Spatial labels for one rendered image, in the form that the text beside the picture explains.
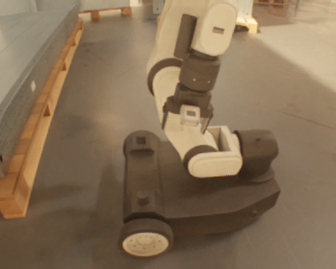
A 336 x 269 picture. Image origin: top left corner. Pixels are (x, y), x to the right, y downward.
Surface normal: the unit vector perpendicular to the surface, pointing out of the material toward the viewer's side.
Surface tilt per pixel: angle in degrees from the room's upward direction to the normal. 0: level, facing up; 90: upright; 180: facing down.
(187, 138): 90
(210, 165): 90
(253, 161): 90
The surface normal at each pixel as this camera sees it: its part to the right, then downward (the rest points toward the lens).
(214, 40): 0.09, 0.58
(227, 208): 0.00, -0.81
